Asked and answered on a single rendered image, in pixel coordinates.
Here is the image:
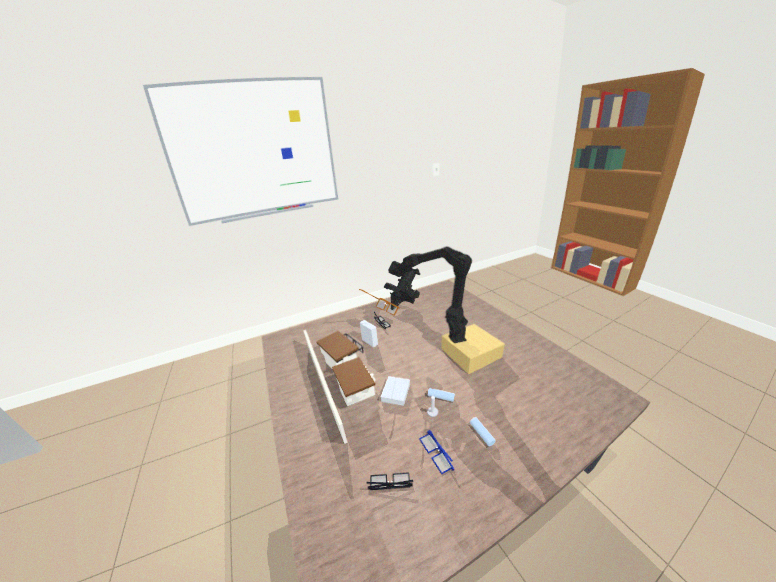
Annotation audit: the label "orange eyeglasses frame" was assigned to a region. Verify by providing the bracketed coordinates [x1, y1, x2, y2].
[359, 289, 400, 316]

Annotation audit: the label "light blue cylinder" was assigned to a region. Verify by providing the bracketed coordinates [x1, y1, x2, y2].
[470, 417, 496, 446]
[428, 388, 455, 402]

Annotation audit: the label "black-framed glasses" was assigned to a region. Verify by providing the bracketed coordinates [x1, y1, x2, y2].
[367, 473, 413, 490]

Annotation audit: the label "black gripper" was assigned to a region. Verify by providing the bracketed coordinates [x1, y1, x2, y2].
[384, 277, 415, 306]

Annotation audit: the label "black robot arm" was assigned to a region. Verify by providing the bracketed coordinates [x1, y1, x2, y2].
[388, 246, 472, 343]

